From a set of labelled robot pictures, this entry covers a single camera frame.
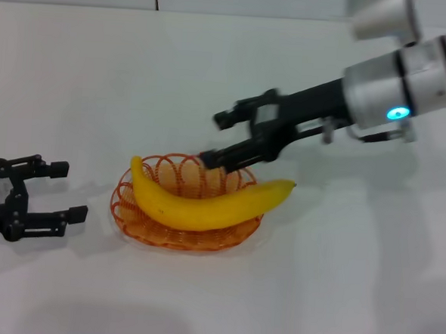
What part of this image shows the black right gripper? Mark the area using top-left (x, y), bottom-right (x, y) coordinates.
top-left (200, 70), bottom-right (356, 181)

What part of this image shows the yellow banana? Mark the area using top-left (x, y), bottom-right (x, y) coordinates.
top-left (126, 155), bottom-right (298, 239)

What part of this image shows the orange woven wire basket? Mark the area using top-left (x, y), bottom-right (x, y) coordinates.
top-left (107, 149), bottom-right (269, 256)

